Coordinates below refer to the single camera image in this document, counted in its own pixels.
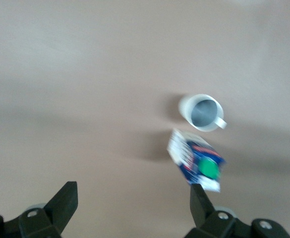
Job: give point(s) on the beige ceramic mug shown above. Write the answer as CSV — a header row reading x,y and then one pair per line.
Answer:
x,y
204,112

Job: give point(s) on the blue white milk carton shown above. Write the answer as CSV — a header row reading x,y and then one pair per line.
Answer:
x,y
196,158

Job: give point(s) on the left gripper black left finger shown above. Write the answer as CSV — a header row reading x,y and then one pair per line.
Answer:
x,y
63,203

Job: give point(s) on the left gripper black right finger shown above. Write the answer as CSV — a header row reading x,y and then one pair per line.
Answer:
x,y
200,208

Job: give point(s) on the brown table cover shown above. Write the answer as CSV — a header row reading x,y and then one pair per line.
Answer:
x,y
85,99

